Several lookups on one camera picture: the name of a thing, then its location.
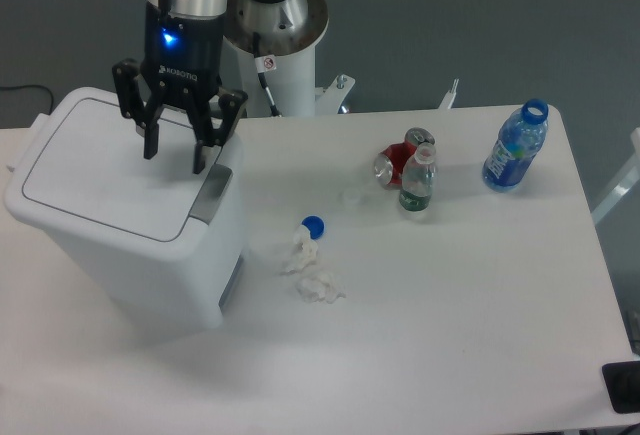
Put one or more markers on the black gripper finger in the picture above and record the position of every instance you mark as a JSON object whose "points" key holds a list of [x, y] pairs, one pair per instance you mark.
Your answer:
{"points": [[145, 114], [213, 119]]}

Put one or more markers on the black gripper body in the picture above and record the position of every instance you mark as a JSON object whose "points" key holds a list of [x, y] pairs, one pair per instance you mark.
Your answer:
{"points": [[181, 54]]}

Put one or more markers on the white trash can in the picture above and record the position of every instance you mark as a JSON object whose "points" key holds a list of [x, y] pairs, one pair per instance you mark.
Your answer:
{"points": [[151, 232]]}

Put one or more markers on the blue bottle cap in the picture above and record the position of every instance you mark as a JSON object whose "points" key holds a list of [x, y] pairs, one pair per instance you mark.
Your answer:
{"points": [[315, 225]]}

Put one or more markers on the clear bottle cap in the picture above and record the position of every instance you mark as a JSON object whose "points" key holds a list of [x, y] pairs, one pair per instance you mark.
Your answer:
{"points": [[351, 197]]}

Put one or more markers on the crushed red soda can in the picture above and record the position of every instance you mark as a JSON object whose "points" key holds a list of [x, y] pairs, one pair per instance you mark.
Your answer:
{"points": [[389, 164]]}

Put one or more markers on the crumpled white tissue upper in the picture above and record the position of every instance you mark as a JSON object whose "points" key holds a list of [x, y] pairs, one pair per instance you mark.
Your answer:
{"points": [[304, 252]]}

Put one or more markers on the crumpled white tissue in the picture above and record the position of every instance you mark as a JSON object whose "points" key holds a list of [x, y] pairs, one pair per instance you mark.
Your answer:
{"points": [[304, 252], [320, 286]]}

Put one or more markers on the crumpled white tissue lower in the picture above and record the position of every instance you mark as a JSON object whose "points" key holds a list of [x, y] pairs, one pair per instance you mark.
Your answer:
{"points": [[320, 286]]}

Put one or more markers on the small clear green-label bottle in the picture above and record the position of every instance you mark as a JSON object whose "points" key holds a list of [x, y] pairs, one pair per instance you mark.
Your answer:
{"points": [[418, 179]]}

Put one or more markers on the large blue drink bottle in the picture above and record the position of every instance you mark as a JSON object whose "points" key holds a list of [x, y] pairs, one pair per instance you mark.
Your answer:
{"points": [[519, 140]]}

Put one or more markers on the black device at edge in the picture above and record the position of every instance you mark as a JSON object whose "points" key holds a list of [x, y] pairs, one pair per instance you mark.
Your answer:
{"points": [[622, 383]]}

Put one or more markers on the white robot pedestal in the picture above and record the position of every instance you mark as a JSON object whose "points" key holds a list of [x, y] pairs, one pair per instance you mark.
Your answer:
{"points": [[275, 45]]}

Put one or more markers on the white frame right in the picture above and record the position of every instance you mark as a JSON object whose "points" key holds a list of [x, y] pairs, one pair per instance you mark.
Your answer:
{"points": [[625, 179]]}

